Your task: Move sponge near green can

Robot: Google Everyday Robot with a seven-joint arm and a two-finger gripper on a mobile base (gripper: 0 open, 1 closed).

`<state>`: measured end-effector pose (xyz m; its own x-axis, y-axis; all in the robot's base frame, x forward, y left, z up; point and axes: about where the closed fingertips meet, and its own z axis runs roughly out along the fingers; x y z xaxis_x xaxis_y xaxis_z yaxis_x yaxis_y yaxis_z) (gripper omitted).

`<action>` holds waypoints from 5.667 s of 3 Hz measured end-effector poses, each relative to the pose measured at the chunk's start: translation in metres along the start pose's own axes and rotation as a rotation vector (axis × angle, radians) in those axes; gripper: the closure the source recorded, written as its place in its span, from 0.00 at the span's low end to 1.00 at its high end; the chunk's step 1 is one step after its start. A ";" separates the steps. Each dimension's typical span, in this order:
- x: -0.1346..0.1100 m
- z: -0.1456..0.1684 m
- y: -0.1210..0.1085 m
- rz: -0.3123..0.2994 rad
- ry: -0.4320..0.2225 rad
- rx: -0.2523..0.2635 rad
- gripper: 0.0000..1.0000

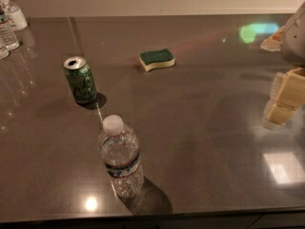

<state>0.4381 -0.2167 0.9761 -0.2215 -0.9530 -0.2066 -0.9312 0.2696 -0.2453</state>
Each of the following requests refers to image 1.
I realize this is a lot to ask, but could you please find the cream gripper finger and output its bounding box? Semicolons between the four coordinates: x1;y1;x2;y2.
270;68;305;110
261;99;295;130

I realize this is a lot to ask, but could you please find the green and yellow sponge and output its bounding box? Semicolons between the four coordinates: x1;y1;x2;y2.
139;49;175;72

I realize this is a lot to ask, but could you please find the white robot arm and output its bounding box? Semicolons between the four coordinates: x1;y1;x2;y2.
260;3;305;130

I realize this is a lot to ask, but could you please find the green soda can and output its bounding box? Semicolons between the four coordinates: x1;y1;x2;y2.
64;56;97;105

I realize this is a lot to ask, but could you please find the clear plastic water bottle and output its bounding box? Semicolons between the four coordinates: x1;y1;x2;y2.
98;114;144;198

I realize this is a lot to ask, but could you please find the water bottle at left edge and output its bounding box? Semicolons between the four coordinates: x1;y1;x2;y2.
0;8;20;51

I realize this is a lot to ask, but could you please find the clear bottle at far left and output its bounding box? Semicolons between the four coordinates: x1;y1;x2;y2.
0;38;9;59

